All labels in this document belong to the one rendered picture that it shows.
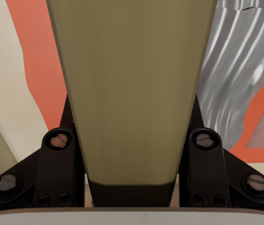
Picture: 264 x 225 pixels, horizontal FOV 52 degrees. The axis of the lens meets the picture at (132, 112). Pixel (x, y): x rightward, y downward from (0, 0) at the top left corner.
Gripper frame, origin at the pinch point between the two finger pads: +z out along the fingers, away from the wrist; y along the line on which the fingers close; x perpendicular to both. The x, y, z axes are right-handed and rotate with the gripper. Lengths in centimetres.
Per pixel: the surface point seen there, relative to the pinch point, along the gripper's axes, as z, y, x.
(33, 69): 9.7, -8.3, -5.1
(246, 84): 9.4, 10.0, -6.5
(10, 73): 9.7, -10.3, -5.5
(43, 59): 9.7, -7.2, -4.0
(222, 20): 9.4, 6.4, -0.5
